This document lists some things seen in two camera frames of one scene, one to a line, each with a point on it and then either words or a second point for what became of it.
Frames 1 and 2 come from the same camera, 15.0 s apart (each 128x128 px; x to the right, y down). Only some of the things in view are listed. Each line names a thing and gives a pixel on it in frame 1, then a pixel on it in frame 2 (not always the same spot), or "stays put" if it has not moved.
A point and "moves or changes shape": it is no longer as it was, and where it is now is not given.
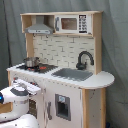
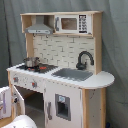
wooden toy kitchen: (64, 60) stays put
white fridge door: (63, 106) stays put
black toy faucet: (81, 66) stays put
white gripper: (32, 89) -> (5, 102)
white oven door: (36, 107) moves or changes shape
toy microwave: (73, 24) stays put
